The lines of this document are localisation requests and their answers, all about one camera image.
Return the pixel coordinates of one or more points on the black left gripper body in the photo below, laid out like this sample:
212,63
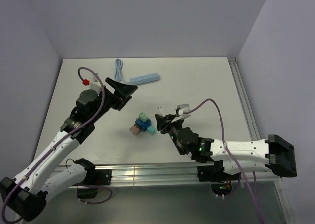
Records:
112,101

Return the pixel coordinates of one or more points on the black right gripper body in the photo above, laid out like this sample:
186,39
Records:
176,124

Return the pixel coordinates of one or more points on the white plug adapter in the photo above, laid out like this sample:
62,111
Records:
161,111

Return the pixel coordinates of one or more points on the teal charger plug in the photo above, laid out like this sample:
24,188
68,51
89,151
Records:
151,130

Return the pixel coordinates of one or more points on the blue cube socket adapter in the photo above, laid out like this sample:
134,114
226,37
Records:
143,125

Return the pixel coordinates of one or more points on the pink charger plug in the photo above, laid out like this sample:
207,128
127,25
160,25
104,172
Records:
135,129

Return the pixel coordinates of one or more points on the light blue power strip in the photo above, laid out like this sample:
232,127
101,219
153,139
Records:
145,79

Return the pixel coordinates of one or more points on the green plug adapter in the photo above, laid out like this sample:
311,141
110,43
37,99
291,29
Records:
143,117

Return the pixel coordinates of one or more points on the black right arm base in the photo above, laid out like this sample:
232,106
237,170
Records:
222,184

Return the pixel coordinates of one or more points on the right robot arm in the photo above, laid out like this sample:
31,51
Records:
231,157

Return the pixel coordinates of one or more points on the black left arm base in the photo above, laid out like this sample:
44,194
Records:
97,180

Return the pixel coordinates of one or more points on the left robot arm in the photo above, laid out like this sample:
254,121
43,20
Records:
29,191

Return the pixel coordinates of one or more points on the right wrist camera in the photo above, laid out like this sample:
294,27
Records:
182,112

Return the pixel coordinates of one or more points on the aluminium front rail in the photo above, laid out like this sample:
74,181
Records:
159,174

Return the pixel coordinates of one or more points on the aluminium side rail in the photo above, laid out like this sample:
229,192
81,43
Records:
249,117

